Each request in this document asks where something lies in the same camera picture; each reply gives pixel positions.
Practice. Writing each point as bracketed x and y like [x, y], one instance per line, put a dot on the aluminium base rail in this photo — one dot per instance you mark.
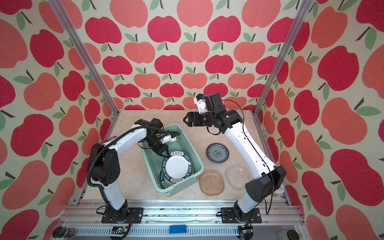
[203, 220]

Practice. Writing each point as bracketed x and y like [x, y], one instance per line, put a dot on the dark round cap left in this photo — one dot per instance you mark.
[64, 232]

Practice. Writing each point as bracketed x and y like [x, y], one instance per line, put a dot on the clear glass square plate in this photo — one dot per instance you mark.
[238, 175]

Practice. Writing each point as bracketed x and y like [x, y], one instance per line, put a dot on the small blue patterned plate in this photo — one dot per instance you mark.
[217, 153]

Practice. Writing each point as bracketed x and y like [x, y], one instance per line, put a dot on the amber glass square plate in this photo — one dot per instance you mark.
[211, 183]

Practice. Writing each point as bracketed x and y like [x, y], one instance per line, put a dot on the dark round object right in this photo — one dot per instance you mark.
[293, 235]

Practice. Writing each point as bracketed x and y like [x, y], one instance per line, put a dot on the mint green plastic bin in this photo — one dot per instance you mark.
[154, 162]

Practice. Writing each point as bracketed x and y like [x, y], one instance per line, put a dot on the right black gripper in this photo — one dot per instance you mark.
[192, 115]

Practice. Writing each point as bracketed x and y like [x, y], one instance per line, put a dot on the cream plate with flower sprig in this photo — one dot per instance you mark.
[190, 168]

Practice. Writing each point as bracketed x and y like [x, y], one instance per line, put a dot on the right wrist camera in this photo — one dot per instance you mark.
[210, 104]

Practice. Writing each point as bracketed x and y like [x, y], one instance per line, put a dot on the purple Fox's candy bag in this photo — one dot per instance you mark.
[108, 139]

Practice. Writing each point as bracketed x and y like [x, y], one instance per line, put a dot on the blue block on rail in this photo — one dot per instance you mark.
[177, 229]

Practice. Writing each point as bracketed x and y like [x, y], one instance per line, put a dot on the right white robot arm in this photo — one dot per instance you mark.
[267, 177]

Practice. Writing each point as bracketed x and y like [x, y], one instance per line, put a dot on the left aluminium frame post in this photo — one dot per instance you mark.
[67, 24]

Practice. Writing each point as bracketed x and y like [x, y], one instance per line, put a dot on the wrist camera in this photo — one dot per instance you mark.
[210, 104]
[157, 132]

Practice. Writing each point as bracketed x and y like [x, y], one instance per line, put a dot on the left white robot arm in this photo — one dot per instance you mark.
[104, 167]

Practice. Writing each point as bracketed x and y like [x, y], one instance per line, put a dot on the right aluminium frame post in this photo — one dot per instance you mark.
[287, 45]

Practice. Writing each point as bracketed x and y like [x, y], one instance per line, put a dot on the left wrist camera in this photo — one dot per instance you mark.
[157, 132]

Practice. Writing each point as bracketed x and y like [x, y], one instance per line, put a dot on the aluminium frame post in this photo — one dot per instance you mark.
[287, 45]
[67, 24]

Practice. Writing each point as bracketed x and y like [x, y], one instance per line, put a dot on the white plate dark lettered rim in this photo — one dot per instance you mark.
[165, 182]

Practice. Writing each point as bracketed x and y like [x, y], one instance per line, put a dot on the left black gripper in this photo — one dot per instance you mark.
[164, 147]

